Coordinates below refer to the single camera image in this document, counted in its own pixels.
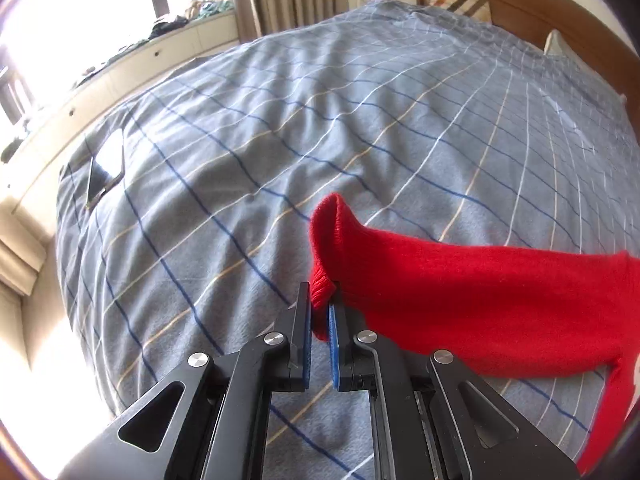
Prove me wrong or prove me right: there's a blue checked blanket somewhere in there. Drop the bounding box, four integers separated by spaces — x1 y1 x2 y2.
55 0 640 480

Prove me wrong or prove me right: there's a red knit sweater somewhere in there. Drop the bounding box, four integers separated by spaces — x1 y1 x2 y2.
307 192 640 480

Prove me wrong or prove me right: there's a pile of dark clothes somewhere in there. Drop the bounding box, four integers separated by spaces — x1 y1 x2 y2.
147 15 191 41

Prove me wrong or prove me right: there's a grey pillow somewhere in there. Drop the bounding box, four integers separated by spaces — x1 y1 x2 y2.
542 30 626 106

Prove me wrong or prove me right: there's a black smartphone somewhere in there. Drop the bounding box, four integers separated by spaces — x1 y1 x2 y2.
85 127 126 211

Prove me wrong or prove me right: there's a striped pillow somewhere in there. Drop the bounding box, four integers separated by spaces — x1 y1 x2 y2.
424 0 493 23

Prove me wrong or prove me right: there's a cream window seat cabinet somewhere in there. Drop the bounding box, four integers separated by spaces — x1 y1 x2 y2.
0 10 240 211

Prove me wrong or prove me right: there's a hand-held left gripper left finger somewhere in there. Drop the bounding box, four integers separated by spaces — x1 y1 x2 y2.
60 282 314 480

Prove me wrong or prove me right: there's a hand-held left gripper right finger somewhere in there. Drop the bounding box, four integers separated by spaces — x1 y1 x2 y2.
327 302 582 480

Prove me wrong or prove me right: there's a wooden headboard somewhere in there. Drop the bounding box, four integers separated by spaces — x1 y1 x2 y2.
417 0 628 106

